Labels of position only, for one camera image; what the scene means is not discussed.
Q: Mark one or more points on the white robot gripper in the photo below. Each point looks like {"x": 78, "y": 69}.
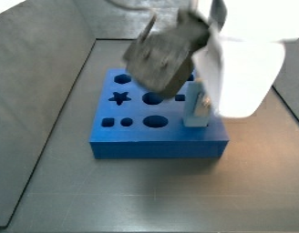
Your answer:
{"x": 240, "y": 63}

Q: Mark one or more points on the blue foam shape-sorter block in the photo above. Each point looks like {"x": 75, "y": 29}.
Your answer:
{"x": 141, "y": 126}

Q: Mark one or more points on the light blue rectangle block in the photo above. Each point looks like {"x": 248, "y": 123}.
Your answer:
{"x": 197, "y": 106}

